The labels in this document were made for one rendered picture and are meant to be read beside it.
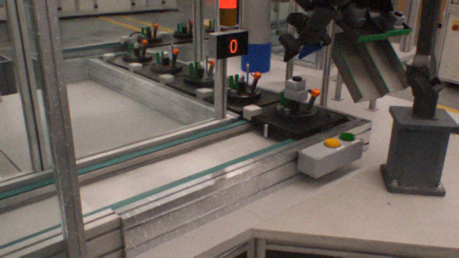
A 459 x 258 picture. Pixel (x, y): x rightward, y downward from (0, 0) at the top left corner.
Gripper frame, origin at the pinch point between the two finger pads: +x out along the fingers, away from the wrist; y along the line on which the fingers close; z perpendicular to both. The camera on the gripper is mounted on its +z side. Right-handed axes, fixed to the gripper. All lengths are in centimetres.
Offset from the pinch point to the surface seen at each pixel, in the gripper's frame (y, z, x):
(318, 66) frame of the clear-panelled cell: -85, 30, 57
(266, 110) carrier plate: 3.9, -5.0, 21.4
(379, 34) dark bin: -28.5, -5.9, -8.5
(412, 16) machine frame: -164, 37, 37
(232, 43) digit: 19.2, 9.0, 1.8
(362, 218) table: 20, -52, 2
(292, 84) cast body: 2.2, -6.2, 7.5
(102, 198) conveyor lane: 68, -16, 20
